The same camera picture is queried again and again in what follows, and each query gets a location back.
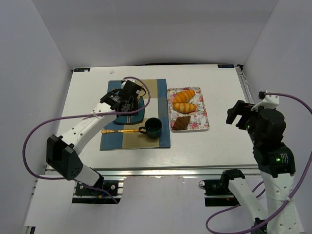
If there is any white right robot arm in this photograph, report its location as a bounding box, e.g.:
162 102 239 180
221 100 299 234

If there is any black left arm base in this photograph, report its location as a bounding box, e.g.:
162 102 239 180
74 180 120 199

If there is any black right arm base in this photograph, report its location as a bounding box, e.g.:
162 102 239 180
198 169 245 197

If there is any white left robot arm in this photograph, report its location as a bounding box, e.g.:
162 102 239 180
46 77 144 190

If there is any teal square plate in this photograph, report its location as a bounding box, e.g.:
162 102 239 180
113 98 145 125

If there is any blue beige placemat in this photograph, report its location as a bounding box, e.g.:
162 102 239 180
99 79 171 151

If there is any floral rectangular tray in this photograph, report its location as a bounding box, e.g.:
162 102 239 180
167 87 210 132

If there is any dark teal mug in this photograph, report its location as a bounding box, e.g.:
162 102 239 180
139 117 162 139

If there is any gold spoon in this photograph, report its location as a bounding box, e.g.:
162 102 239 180
101 129 139 134

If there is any blue table label right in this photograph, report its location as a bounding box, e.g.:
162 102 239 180
217 64 235 69

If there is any blue table label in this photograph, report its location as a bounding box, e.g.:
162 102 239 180
217 64 235 69
73 68 91 72

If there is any striped orange croissant lower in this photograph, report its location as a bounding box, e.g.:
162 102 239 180
173 103 197 114

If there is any striped orange croissant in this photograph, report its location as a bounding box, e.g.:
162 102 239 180
173 90 195 104
173 103 197 114

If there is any striped orange croissant upper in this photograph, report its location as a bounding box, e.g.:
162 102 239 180
173 90 195 104

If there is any brown chocolate pastry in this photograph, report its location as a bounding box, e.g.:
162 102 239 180
172 116 191 131

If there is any blue table label left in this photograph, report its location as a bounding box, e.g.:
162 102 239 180
73 68 91 72

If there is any aluminium side rail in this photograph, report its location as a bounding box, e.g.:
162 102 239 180
235 64 255 104

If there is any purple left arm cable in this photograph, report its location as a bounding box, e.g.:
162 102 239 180
22 76 152 204

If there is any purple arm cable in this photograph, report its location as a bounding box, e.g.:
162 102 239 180
22 76 152 204
206 92 312 234

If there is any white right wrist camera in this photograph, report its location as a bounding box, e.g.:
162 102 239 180
251 90 279 112

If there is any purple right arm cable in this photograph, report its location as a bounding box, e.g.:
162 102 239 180
206 92 312 234

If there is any aluminium front rail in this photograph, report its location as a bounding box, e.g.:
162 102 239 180
45 166 265 180

